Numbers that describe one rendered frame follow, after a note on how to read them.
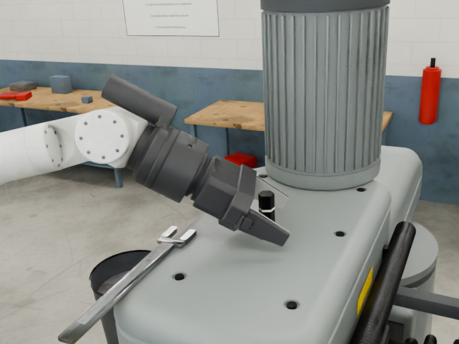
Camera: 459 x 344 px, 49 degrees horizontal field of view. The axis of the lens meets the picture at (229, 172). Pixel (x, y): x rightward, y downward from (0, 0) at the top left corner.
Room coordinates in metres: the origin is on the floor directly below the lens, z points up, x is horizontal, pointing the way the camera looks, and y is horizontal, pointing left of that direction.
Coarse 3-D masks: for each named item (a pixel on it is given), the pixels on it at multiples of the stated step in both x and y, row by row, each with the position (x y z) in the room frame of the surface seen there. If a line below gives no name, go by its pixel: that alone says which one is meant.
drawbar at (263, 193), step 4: (260, 192) 0.62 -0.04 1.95; (264, 192) 0.62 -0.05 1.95; (268, 192) 0.62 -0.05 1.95; (272, 192) 0.61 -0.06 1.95; (260, 196) 0.61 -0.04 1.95; (264, 196) 0.61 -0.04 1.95; (268, 196) 0.60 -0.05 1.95; (272, 196) 0.61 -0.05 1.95; (260, 200) 0.61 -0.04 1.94; (264, 200) 0.60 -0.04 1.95; (268, 200) 0.60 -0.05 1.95; (272, 200) 0.61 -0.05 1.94; (260, 204) 0.61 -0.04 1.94; (264, 204) 0.60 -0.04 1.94; (268, 204) 0.60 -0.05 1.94; (272, 204) 0.61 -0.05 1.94; (260, 208) 0.61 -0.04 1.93; (264, 208) 0.60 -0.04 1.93; (268, 208) 0.60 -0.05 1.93; (272, 208) 0.61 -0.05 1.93; (260, 212) 0.61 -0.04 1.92; (264, 212) 0.60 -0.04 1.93; (268, 212) 0.60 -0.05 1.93; (272, 212) 0.61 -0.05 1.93; (268, 216) 0.60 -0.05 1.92; (272, 216) 0.61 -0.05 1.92
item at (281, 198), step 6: (258, 180) 0.67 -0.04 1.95; (258, 186) 0.67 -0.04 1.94; (264, 186) 0.66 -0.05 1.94; (270, 186) 0.66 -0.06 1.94; (258, 192) 0.67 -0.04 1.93; (276, 192) 0.66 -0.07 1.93; (282, 192) 0.67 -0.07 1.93; (276, 198) 0.66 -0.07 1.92; (282, 198) 0.66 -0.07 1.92; (276, 204) 0.66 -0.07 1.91; (282, 204) 0.66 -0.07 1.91
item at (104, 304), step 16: (160, 240) 0.60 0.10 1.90; (176, 240) 0.60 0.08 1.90; (160, 256) 0.56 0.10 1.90; (128, 272) 0.53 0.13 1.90; (144, 272) 0.53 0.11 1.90; (112, 288) 0.50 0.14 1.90; (128, 288) 0.50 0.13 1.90; (96, 304) 0.47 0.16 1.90; (112, 304) 0.47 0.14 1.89; (80, 320) 0.44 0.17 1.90; (96, 320) 0.44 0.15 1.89; (64, 336) 0.42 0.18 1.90; (80, 336) 0.42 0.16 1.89
